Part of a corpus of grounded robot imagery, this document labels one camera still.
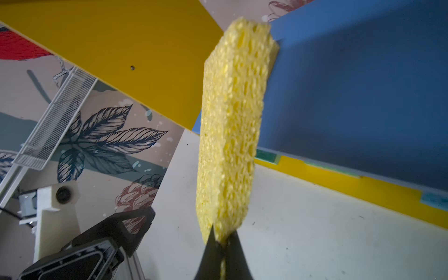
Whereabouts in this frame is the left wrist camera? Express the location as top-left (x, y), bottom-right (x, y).
top-left (19, 181), bottom-right (81, 263)

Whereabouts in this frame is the blue sponge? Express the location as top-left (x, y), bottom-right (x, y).
top-left (420, 192), bottom-right (448, 212)

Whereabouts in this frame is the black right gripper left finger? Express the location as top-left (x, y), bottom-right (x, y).
top-left (194, 227), bottom-right (224, 280)

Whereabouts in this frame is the light green sponge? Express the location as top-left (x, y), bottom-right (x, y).
top-left (304, 161), bottom-right (361, 179)

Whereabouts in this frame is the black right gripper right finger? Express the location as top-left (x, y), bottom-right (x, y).
top-left (225, 231), bottom-right (253, 280)

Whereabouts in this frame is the dark green sponge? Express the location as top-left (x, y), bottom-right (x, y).
top-left (255, 149), bottom-right (281, 165)

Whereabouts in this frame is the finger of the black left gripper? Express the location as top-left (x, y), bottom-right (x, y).
top-left (62, 206), bottom-right (156, 257)
top-left (19, 238), bottom-right (124, 280)

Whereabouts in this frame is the yellow sponge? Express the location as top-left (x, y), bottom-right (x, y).
top-left (196, 17), bottom-right (280, 243)

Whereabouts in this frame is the yellow shelf unit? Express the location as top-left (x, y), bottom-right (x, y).
top-left (1, 1), bottom-right (448, 227)

